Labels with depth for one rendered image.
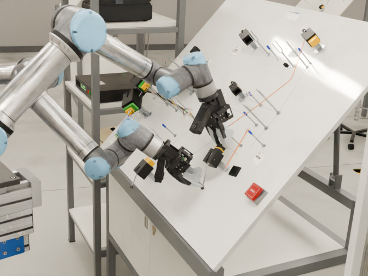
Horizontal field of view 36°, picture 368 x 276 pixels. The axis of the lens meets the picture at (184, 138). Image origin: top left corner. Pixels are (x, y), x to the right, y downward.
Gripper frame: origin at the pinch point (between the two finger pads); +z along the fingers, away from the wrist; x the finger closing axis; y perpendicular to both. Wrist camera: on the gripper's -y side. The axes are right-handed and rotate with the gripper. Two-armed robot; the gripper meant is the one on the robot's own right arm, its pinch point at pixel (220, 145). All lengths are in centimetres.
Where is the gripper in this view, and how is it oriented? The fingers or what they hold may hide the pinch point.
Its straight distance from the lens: 203.9
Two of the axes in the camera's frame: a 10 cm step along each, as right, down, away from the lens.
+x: -5.7, -1.4, 8.1
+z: 3.5, 8.5, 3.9
